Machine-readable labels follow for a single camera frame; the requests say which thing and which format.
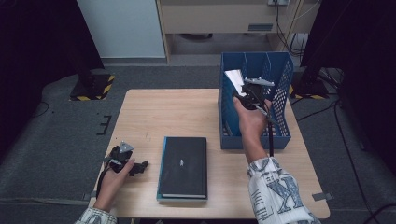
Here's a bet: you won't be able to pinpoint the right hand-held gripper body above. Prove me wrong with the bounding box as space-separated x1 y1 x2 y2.
233 77 276 111

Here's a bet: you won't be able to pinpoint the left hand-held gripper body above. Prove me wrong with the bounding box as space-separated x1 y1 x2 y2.
106 140 135 174

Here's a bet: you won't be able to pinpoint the blue book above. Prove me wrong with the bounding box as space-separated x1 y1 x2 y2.
223 68 248 97

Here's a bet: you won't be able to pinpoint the teal illustrated book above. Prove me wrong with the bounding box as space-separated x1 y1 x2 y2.
156 136 208 203

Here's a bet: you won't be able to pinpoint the blue plastic file rack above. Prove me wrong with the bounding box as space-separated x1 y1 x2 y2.
218 50 294 150

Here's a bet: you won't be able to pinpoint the person's left hand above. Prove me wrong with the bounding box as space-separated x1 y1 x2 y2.
92 158 136 213

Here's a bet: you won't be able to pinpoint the person's right hand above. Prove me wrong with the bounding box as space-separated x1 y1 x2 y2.
233 97 273 141

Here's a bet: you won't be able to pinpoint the black tape marks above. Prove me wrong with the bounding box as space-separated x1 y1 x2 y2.
96 115 112 136

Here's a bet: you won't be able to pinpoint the grey tape strip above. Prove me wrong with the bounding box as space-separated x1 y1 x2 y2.
312 192 334 202
82 190 101 202

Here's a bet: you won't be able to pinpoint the grey label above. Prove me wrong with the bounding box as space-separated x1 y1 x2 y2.
247 22 274 32

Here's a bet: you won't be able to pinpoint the beige wooden desk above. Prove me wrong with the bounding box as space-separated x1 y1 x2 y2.
155 0 321 64

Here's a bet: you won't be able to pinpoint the black curtain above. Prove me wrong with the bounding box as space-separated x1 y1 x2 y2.
0 0 106 157
300 0 396 175

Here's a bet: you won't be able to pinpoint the white panel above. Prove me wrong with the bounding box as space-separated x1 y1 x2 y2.
76 0 166 59

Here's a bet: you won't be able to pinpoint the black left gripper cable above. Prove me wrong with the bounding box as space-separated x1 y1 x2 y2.
95 167 110 200

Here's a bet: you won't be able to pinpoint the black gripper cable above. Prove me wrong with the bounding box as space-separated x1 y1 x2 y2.
258 105 281 158
95 167 110 200

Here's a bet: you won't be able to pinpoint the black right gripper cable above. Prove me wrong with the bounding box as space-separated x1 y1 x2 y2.
258 105 281 158

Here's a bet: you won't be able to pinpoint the black floor cable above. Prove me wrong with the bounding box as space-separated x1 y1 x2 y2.
30 101 50 119
333 101 373 217
295 101 339 122
362 203 396 224

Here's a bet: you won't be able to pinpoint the bundle of hanging cables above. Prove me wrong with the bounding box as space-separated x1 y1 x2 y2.
273 0 321 59

